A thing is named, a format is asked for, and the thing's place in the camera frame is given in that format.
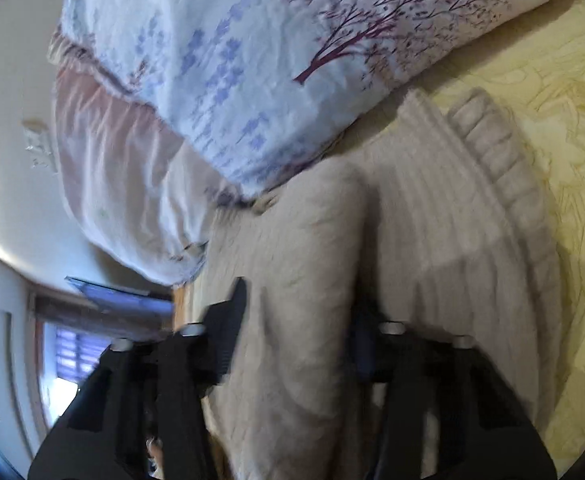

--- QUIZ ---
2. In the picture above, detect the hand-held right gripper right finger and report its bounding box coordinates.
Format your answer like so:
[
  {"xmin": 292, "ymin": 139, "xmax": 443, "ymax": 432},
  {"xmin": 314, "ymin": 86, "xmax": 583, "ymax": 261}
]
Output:
[{"xmin": 347, "ymin": 309, "xmax": 559, "ymax": 480}]

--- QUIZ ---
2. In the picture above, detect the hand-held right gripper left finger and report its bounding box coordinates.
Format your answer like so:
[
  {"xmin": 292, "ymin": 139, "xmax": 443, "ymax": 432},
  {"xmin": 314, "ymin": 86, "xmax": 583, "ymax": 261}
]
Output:
[{"xmin": 27, "ymin": 276, "xmax": 249, "ymax": 480}]

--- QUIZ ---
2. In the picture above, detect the beige cable-knit sweater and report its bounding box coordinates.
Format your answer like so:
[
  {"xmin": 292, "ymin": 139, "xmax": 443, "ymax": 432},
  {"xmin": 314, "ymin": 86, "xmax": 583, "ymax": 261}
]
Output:
[{"xmin": 200, "ymin": 87, "xmax": 559, "ymax": 480}]

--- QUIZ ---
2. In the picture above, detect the wooden headboard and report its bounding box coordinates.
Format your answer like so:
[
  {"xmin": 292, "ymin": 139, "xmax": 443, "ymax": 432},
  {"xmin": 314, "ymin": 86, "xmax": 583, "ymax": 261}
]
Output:
[{"xmin": 171, "ymin": 275, "xmax": 214, "ymax": 335}]

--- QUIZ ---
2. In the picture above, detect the dark blue panel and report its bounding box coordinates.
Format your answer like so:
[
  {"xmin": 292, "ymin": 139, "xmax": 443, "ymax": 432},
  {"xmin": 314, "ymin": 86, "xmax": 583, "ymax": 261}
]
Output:
[{"xmin": 65, "ymin": 275, "xmax": 174, "ymax": 319}]

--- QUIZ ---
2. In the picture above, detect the window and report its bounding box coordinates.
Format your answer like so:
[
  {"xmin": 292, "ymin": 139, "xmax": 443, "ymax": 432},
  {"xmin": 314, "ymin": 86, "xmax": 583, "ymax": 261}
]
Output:
[{"xmin": 33, "ymin": 319, "xmax": 109, "ymax": 412}]

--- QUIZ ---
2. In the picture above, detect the pink floral pillow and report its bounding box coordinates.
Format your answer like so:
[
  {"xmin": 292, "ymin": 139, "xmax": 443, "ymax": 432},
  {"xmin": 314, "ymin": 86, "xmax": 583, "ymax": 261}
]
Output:
[{"xmin": 47, "ymin": 27, "xmax": 233, "ymax": 287}]

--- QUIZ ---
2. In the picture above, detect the tree-print floral pillow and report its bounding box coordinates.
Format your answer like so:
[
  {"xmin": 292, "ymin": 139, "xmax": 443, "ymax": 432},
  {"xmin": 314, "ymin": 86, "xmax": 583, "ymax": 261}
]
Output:
[{"xmin": 60, "ymin": 0, "xmax": 573, "ymax": 207}]

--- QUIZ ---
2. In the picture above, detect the yellow patterned bed sheet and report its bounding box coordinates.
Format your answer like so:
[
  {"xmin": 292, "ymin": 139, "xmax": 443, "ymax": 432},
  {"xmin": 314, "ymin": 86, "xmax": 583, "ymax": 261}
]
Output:
[{"xmin": 343, "ymin": 0, "xmax": 585, "ymax": 476}]

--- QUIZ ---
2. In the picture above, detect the white wall fixture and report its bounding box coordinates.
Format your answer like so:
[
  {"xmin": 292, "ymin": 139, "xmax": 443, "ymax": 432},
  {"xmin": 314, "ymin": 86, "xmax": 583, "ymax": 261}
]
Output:
[{"xmin": 21, "ymin": 119, "xmax": 59, "ymax": 177}]

